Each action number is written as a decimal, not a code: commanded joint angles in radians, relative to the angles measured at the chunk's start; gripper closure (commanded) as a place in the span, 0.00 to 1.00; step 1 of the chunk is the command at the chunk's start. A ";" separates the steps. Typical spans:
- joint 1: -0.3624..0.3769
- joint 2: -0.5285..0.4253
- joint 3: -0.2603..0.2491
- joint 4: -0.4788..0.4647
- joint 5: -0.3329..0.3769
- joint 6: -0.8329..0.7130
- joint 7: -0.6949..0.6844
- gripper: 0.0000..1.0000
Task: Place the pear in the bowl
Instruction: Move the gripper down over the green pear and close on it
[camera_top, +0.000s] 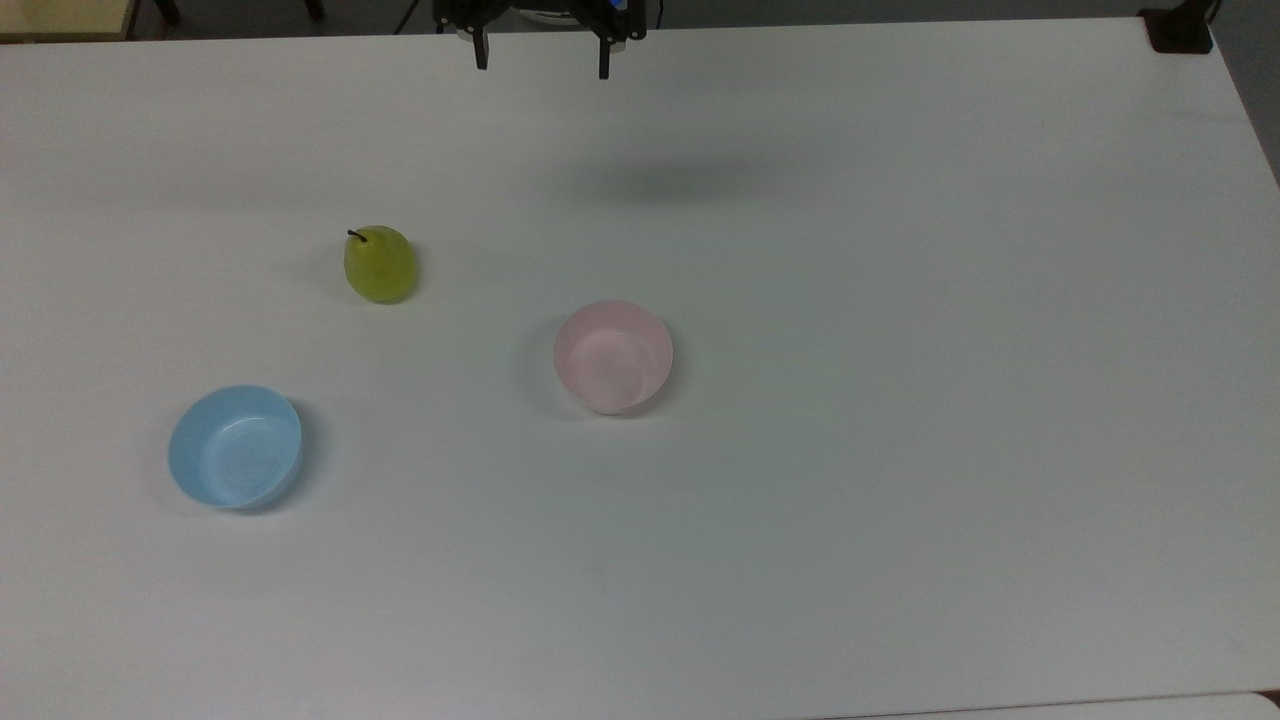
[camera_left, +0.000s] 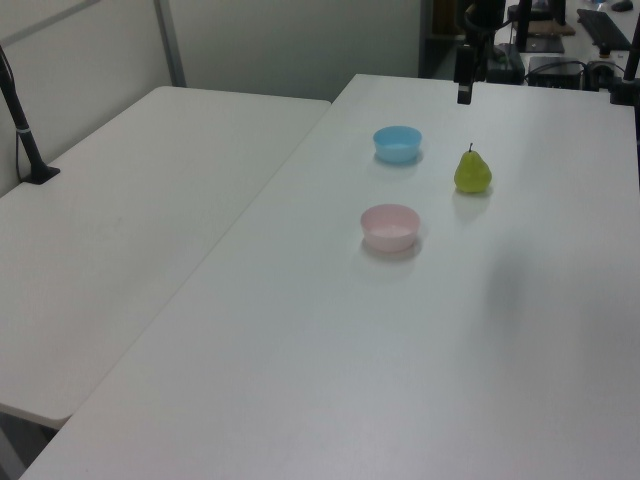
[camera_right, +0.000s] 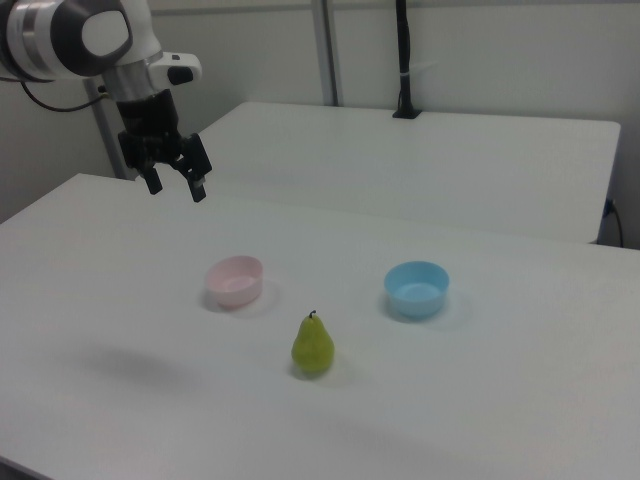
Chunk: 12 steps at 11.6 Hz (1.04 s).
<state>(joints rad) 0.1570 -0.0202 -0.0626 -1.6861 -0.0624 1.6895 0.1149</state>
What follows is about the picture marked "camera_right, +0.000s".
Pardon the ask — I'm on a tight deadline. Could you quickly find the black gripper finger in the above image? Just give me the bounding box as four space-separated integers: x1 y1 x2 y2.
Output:
141 166 164 196
182 168 208 203

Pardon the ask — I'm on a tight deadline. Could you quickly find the grey metal wall post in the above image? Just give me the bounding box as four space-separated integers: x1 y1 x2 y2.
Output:
312 0 344 107

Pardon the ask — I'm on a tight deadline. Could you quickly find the black cable at table edge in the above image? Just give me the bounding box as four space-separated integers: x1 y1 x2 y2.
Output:
604 198 626 248

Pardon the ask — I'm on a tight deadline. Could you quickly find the blue plastic bowl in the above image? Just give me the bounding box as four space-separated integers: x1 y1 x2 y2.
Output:
383 260 451 319

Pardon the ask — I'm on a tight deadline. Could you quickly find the black camera stand pole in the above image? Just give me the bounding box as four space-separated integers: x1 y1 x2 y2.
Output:
392 0 423 120

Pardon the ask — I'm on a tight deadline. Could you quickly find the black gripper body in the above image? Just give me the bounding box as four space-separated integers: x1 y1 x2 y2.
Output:
115 89 213 182

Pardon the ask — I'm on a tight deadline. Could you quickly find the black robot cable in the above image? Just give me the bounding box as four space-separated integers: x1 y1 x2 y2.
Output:
19 79 109 113

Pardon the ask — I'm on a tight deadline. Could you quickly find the grey metal frame post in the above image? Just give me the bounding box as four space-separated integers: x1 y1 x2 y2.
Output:
82 78 126 180

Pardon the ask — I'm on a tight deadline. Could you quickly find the pink plastic bowl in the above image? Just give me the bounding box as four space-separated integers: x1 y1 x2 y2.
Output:
205 255 264 308

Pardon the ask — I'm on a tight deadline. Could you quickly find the green pear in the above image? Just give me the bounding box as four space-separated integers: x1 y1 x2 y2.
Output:
291 309 335 374

